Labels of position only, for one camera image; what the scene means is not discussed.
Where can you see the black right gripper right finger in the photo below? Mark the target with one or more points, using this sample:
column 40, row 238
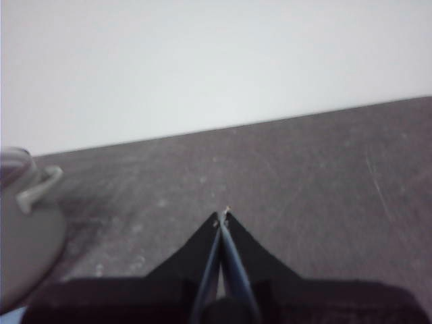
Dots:
column 256, row 260

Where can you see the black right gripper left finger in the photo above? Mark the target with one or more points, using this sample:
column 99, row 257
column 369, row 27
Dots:
column 192, row 260

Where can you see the pale green electric steamer pot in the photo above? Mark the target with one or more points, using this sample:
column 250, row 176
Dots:
column 30, row 243

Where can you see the blue round plate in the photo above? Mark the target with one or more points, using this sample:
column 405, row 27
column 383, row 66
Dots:
column 14, row 317

